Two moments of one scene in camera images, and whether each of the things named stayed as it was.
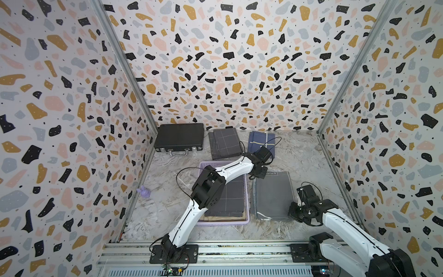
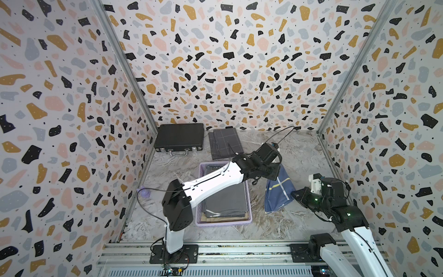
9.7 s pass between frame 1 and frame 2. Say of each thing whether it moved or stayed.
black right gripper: moved
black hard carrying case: stayed
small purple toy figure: stayed
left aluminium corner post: stayed
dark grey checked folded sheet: stayed
